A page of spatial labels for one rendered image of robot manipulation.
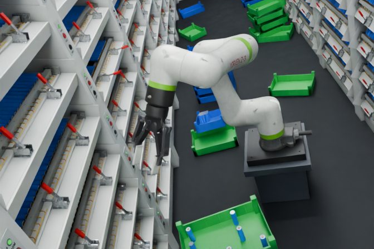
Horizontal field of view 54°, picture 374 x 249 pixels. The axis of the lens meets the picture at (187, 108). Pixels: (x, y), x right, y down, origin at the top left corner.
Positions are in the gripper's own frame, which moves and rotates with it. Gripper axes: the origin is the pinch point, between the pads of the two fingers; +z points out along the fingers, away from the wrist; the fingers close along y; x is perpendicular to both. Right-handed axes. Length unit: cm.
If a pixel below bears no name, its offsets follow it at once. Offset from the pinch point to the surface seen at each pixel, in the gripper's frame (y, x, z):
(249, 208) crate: -27.3, -29.0, 11.2
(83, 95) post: 26.7, 9.4, -15.9
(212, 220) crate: -18.4, -20.9, 18.4
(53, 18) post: 32, 22, -40
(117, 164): 17.5, -3.9, 8.4
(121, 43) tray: 69, -41, -34
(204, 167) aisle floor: 40, -101, 33
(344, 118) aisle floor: -19, -153, -16
